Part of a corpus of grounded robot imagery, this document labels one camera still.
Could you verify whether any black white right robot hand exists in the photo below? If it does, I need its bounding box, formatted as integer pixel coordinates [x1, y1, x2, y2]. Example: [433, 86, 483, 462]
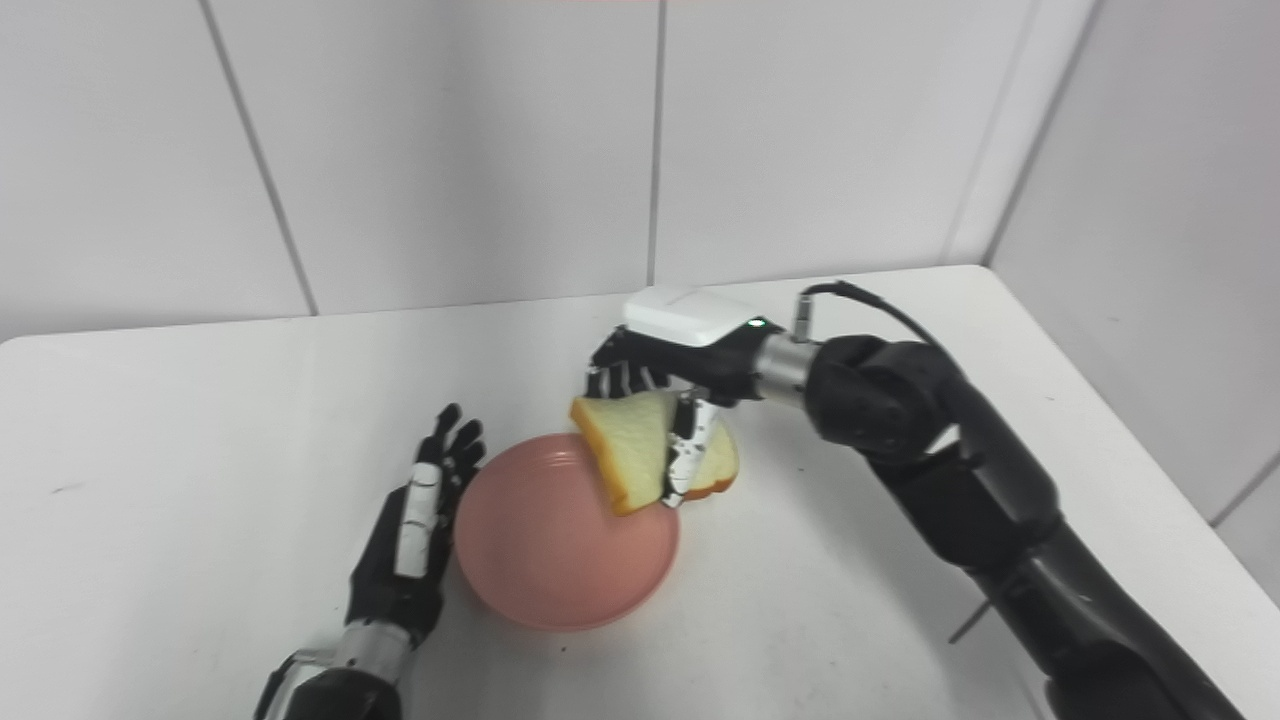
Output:
[584, 285, 786, 509]

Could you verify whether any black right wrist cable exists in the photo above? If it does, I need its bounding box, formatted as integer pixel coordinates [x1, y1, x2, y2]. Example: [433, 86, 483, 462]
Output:
[795, 280, 946, 351]

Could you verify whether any pink round plate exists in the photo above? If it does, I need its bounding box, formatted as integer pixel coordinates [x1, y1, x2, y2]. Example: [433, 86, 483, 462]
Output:
[453, 432, 681, 632]

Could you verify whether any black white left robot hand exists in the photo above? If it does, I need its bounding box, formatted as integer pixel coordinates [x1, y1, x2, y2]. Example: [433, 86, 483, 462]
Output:
[345, 403, 487, 649]

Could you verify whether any slice of white bread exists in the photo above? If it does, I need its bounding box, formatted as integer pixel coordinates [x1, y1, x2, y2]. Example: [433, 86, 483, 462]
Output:
[570, 390, 741, 518]

